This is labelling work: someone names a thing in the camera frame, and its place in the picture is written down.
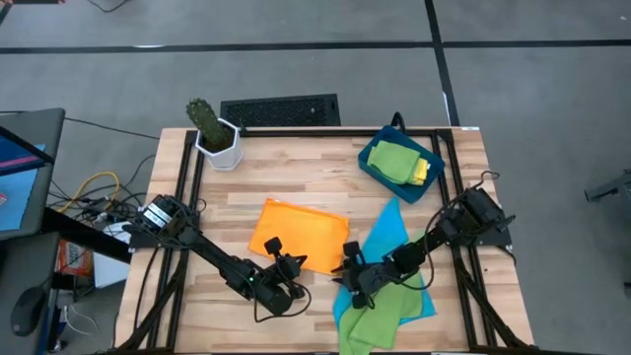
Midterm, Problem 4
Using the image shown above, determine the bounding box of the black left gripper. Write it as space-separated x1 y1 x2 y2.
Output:
264 236 309 302

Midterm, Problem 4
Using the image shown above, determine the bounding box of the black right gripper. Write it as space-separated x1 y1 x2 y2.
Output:
330 241 398 311

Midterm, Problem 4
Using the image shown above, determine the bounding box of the orange microfiber towel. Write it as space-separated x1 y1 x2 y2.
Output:
248 197 350 276

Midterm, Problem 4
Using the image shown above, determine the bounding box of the green microfiber towel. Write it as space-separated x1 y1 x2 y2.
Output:
367 139 422 186
338 231 425 355

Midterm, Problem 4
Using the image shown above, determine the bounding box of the light blue microfiber towel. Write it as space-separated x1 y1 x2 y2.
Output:
332 196 438 329

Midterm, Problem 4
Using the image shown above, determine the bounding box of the teal plastic bin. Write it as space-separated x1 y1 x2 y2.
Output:
358 124 447 205

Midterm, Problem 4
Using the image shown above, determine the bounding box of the yellow microfiber towel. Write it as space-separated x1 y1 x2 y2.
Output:
411 157 430 187

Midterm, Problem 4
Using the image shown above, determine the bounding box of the white hexagonal plant pot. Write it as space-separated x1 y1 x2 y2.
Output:
194 116 245 173

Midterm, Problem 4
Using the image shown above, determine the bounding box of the black floor vent grille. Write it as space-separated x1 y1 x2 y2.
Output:
219 93 342 128

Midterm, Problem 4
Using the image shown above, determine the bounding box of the green cactus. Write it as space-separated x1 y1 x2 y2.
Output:
185 98 236 153

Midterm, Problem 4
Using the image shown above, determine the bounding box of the white paper sheet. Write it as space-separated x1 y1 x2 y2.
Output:
92 221 132 289

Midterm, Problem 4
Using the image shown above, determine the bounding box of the black metal beam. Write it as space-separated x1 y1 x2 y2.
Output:
41 206 133 265

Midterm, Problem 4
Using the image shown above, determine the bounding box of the orange cardboard box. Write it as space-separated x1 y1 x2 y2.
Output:
56 240 95 277

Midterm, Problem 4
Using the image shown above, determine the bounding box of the black computer mouse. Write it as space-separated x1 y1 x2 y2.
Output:
10 287 48 338

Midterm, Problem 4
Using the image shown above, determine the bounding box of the monitor with blue screen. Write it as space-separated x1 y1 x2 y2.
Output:
0 125 55 242

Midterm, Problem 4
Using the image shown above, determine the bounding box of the grey desk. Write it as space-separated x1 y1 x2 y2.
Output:
0 106 67 355

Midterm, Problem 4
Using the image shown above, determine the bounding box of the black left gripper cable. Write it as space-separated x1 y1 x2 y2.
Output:
253 283 313 324

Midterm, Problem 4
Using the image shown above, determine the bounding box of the black aluminium table frame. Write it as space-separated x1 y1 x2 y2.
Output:
115 126 538 355

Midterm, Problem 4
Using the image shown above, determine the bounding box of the yellow cable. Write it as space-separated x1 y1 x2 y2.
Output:
56 171 121 214

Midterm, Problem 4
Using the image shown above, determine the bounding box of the thin black floor cable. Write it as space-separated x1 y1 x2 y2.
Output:
63 116 162 141

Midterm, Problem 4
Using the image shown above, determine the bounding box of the white cable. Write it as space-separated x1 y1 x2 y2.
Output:
62 304 101 337

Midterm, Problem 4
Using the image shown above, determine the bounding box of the curved black cable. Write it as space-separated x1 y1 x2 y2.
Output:
86 0 130 14

